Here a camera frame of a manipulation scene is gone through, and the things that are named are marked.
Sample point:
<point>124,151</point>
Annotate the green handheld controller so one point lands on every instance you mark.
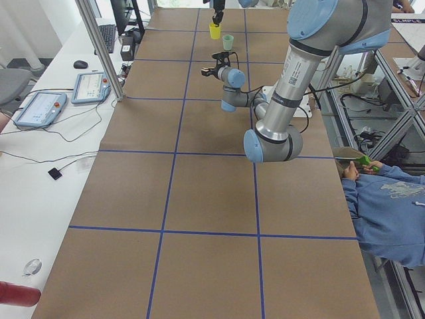
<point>364,160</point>

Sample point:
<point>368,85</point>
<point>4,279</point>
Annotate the yellow plastic cup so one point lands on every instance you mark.
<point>215,31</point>

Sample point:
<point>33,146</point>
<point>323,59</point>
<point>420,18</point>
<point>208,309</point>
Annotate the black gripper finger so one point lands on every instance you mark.
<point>215,18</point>
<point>219,17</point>

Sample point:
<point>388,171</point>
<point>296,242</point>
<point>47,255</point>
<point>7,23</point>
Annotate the clear plastic tape roll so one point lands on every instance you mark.
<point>32,267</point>

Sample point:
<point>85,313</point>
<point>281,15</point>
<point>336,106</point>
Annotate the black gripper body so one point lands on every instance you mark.
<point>218,5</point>
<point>216,71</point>

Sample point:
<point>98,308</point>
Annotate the black keyboard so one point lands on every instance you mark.
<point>108,33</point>

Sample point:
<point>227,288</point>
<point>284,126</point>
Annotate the red cylinder object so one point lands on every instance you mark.
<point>16,295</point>

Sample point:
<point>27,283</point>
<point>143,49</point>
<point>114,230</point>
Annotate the near blue teach pendant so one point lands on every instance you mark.
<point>41,110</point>

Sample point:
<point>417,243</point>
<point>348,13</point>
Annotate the far blue teach pendant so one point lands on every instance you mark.
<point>90,88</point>

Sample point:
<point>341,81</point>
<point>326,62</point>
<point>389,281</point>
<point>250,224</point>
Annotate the blue teach pendant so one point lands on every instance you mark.
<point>90,88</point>
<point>41,110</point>

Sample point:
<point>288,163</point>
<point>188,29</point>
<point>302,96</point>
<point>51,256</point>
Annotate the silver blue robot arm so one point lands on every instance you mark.
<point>315,28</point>
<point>233,98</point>

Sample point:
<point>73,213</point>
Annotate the black monitor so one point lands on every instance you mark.
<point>122,10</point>

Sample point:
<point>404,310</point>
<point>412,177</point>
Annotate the grey office chair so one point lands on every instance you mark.
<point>13,82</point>

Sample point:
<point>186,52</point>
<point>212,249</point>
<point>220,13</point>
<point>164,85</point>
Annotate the light green plastic cup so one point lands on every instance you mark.
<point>227,42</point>

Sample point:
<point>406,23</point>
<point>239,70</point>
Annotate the aluminium frame post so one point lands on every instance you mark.
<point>96,38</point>

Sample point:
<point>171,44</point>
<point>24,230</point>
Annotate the black power brick box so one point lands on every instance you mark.
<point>127,48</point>

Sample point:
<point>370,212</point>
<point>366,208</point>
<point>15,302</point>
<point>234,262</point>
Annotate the small black square pad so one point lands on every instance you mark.
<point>55,173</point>

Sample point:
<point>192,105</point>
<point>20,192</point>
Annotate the black computer mouse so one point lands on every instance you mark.
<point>80,64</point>

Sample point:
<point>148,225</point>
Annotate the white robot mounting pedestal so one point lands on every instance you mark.
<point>303,109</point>

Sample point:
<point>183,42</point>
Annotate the person in blue hoodie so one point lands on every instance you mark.
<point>386,206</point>

